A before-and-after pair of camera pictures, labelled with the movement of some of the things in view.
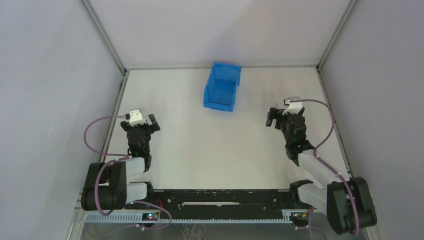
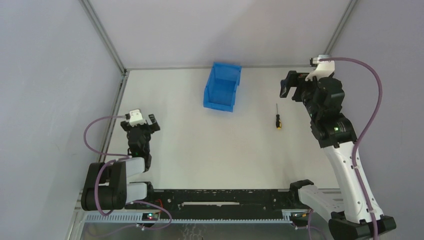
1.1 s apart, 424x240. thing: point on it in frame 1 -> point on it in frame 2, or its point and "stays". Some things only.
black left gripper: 140,127 stays
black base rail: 216,201 stays
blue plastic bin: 222,87 stays
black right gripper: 284,116 -> 298,88
